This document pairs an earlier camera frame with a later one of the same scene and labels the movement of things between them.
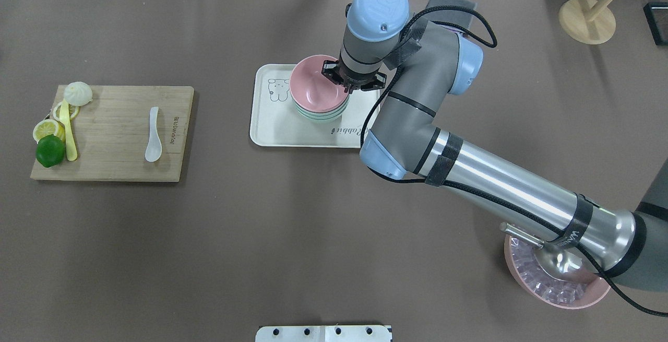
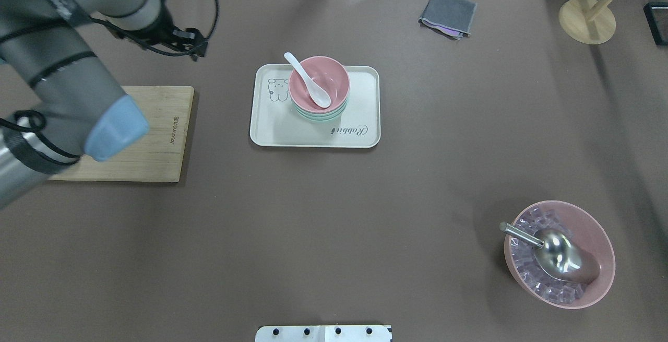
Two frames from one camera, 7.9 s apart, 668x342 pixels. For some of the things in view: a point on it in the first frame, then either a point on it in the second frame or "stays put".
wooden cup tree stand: (593, 22) stays put
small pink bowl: (313, 90) stays put
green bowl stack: (323, 119) stays put
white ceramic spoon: (153, 151) to (318, 94)
